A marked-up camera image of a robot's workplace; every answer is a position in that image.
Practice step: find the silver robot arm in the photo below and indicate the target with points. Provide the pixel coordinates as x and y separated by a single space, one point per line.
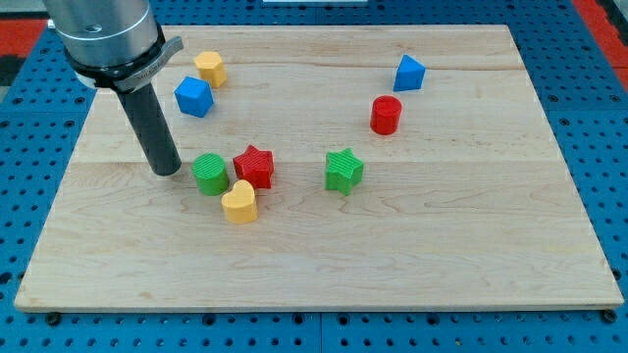
114 44

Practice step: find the wooden board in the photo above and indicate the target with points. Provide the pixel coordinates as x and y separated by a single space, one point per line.
468 206

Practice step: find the blue triangle block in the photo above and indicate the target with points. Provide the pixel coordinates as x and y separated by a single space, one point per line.
409 75

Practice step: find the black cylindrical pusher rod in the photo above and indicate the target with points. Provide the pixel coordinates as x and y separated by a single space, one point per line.
151 130

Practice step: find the yellow heart block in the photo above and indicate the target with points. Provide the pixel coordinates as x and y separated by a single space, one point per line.
239 204

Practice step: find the green cylinder block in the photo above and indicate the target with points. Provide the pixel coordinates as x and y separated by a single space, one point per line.
210 173

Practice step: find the blue cube block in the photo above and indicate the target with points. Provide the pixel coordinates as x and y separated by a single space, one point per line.
194 97

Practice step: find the yellow hexagon block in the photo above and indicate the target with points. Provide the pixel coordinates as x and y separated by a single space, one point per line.
211 68

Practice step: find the red cylinder block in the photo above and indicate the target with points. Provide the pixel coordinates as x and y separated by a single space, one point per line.
385 115

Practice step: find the green star block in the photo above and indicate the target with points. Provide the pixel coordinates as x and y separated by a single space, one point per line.
343 171

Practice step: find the red star block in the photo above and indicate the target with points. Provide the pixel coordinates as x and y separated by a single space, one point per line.
256 166

